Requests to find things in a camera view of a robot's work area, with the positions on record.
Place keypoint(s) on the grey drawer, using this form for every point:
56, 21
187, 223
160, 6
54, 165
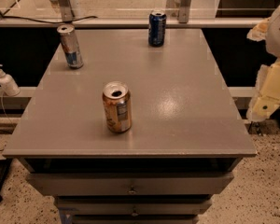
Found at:
130, 184
133, 206

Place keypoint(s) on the orange soda can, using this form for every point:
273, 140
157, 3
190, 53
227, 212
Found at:
117, 106

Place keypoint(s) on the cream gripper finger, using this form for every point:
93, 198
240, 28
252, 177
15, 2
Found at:
258, 32
266, 98

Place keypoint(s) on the silver blue energy drink can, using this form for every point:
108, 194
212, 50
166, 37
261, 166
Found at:
70, 46

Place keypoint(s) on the middle grey drawer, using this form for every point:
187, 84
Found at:
133, 206

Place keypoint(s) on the top grey drawer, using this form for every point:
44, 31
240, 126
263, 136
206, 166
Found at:
130, 184

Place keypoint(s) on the dark blue soda can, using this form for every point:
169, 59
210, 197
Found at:
156, 28

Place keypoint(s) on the grey drawer cabinet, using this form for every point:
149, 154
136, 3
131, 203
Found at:
137, 135

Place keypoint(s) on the white pump dispenser bottle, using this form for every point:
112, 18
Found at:
8, 84

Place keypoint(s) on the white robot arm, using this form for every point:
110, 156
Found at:
272, 38

